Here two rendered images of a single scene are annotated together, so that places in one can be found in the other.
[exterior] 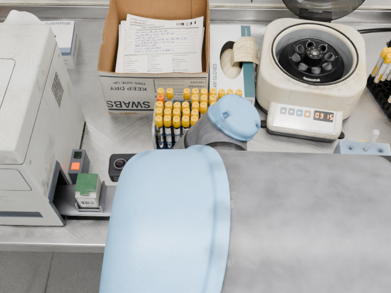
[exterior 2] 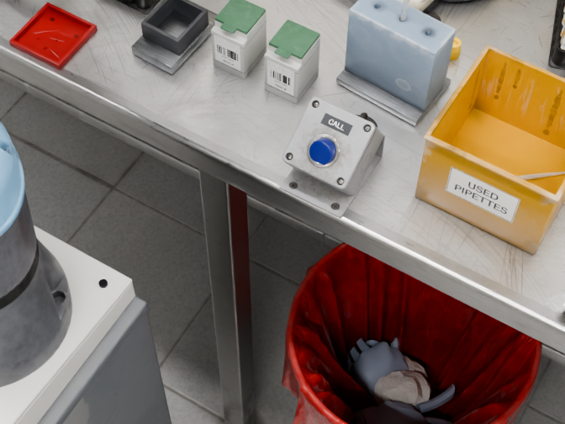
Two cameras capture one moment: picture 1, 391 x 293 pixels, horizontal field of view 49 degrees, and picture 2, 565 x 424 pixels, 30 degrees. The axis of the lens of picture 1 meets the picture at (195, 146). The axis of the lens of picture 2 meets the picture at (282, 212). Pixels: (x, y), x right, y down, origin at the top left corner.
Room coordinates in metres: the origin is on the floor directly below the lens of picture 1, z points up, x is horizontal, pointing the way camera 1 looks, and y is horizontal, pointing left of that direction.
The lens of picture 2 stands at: (-0.22, -0.60, 1.75)
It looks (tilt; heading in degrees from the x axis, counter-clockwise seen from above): 57 degrees down; 29
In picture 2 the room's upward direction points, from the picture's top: 1 degrees clockwise
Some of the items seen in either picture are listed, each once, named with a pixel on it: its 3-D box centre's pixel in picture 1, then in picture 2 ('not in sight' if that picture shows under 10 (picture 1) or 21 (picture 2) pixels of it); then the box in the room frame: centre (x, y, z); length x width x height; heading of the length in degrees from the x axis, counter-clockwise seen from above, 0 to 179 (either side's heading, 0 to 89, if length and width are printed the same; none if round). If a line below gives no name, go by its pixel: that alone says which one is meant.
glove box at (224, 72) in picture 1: (234, 65); not in sight; (0.75, -0.10, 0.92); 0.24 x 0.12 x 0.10; 179
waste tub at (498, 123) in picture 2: not in sight; (510, 150); (0.41, -0.49, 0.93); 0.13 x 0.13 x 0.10; 88
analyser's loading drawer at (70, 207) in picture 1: (81, 197); not in sight; (0.38, 0.23, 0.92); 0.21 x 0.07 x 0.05; 89
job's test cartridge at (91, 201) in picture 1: (89, 192); not in sight; (0.39, 0.21, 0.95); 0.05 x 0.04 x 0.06; 179
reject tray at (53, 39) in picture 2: not in sight; (53, 35); (0.34, 0.01, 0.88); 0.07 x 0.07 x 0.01; 89
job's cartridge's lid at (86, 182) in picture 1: (86, 183); not in sight; (0.39, 0.21, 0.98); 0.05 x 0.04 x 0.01; 179
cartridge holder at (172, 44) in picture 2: not in sight; (176, 28); (0.41, -0.11, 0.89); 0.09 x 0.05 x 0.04; 177
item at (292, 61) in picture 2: not in sight; (292, 61); (0.42, -0.25, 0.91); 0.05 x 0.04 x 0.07; 179
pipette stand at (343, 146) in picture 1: (357, 162); (397, 53); (0.47, -0.34, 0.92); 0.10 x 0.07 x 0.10; 84
